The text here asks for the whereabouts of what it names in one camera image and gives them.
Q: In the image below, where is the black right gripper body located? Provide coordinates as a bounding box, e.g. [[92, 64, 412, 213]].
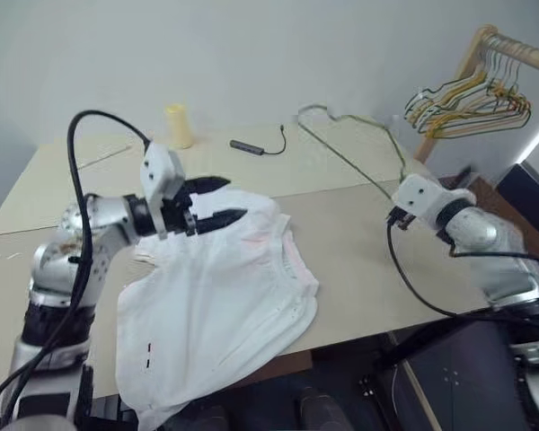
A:
[[385, 205, 415, 231]]

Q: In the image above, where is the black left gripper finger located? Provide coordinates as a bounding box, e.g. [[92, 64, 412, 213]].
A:
[[183, 176, 232, 197], [196, 207, 249, 235]]

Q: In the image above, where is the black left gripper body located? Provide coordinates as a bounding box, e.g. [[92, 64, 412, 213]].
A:
[[160, 192, 200, 238]]

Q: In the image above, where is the white t-shirt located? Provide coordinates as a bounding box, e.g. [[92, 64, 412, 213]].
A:
[[115, 186, 320, 431]]

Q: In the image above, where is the olive green wire hanger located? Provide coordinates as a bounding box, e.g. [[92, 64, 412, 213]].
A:
[[296, 104, 410, 201]]

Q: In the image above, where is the pale yellow plastic cup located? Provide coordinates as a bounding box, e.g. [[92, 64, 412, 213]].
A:
[[163, 103, 194, 149]]

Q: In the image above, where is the bunch of hangers on rack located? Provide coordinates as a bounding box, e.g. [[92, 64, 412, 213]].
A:
[[426, 48, 529, 136]]

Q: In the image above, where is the wooden clothes rack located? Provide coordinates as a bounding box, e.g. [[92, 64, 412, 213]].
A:
[[412, 24, 539, 165]]

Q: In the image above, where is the black cabinet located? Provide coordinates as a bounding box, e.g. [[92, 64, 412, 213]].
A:
[[496, 160, 539, 225]]

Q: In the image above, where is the dark grey panel with dots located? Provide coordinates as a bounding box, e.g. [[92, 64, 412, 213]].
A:
[[399, 321, 525, 431]]

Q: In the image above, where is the dark rounded shape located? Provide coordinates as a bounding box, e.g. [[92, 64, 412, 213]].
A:
[[298, 384, 343, 431]]

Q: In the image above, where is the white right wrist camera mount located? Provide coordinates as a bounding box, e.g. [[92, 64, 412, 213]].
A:
[[393, 173, 477, 230]]

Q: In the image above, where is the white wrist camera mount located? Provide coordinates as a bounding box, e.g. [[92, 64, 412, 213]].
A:
[[393, 173, 477, 230], [139, 141, 186, 241]]

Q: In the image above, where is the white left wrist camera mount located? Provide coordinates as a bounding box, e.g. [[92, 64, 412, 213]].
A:
[[139, 141, 186, 241]]

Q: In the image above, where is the black usb hub with cable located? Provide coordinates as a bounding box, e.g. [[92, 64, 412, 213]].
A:
[[229, 125, 288, 157]]

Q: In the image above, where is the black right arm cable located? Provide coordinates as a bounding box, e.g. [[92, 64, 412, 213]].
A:
[[385, 217, 539, 336]]

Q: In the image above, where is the yellow wire hanger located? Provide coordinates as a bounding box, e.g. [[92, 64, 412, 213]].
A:
[[415, 53, 513, 138]]

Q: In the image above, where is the dark green wire hanger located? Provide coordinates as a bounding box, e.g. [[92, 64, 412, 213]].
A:
[[403, 44, 499, 125]]

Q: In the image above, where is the black table frame bracket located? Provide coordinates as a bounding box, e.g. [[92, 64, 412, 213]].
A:
[[372, 331, 435, 374]]

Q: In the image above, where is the orange wire hanger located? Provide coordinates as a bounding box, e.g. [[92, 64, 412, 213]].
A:
[[484, 53, 532, 129]]

